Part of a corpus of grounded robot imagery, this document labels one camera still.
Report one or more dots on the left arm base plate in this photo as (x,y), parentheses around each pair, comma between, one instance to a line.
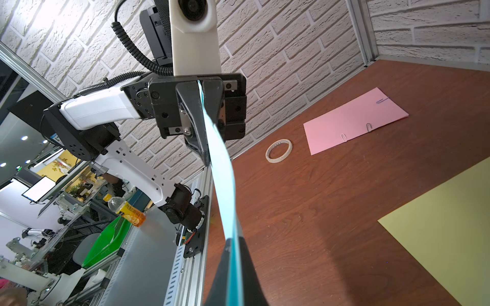
(194,240)

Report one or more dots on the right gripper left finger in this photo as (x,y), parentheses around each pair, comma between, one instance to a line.
(218,293)

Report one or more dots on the aluminium front rail frame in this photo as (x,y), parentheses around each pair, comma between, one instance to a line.
(157,264)

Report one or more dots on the light blue paper sheet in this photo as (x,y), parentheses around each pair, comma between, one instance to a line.
(225,187)

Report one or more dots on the left corner aluminium post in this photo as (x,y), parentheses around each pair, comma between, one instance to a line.
(362,26)

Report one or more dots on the green plastic bin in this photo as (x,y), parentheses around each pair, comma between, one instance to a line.
(109,241)

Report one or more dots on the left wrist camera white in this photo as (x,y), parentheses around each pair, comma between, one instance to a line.
(194,34)

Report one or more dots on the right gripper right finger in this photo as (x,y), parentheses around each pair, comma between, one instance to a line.
(253,293)

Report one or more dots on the pink paper sheet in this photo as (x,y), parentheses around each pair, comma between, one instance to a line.
(324,132)

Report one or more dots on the yellow paper sheet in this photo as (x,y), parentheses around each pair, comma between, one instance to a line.
(447,231)

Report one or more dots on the blue paperclip on pink sheet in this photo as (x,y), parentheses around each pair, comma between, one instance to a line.
(382,100)

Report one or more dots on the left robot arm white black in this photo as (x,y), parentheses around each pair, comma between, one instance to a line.
(86,123)

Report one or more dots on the clear tape roll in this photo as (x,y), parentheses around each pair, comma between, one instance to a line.
(278,151)

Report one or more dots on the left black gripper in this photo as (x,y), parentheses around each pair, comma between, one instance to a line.
(175,103)

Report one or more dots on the orange drink bottle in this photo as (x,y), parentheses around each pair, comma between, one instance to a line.
(122,208)

